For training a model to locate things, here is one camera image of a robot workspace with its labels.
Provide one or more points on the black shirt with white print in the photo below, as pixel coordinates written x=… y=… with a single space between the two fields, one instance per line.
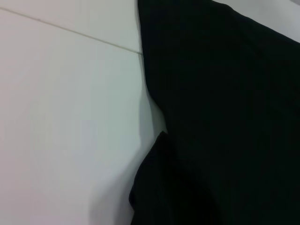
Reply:
x=222 y=117

